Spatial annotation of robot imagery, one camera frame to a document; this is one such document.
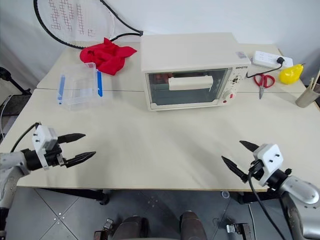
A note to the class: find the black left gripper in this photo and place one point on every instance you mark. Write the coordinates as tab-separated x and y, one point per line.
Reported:
54	155

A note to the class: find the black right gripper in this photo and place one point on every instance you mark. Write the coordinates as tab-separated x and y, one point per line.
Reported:
257	170

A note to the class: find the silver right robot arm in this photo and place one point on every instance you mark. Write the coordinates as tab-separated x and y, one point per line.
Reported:
297	197

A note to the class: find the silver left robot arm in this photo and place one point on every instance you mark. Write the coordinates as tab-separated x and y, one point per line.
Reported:
12	162

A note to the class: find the cream toaster oven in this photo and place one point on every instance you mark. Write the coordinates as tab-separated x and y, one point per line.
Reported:
192	72

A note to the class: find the black table leg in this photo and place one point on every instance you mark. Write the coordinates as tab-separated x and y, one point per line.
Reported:
82	194
257	196

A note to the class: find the clear plastic box blue latches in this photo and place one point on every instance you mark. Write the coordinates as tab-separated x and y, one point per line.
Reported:
80	86

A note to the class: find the dark rounded shape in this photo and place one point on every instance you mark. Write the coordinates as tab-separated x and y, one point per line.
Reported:
192	226

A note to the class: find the grey cup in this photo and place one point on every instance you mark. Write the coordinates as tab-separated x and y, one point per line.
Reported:
307	98

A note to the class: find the black stand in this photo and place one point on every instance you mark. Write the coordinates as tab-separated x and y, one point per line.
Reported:
12	82

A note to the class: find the red cloth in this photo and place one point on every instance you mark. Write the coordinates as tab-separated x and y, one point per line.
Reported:
106	56

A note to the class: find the yellow pear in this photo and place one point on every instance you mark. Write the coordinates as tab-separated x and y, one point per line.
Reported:
291	73

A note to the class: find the white power strip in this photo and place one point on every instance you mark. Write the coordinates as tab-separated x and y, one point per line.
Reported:
271	59

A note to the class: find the wooden chopstick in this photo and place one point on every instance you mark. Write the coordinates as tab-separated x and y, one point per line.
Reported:
314	81

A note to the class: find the black tennis racket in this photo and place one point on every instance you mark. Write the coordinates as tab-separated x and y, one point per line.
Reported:
75	22

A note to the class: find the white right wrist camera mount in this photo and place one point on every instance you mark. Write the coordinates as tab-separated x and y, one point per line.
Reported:
268	160

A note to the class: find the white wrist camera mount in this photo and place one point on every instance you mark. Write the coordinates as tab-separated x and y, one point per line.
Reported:
268	160
42	140

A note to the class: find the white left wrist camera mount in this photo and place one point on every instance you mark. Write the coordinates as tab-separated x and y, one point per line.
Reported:
42	140

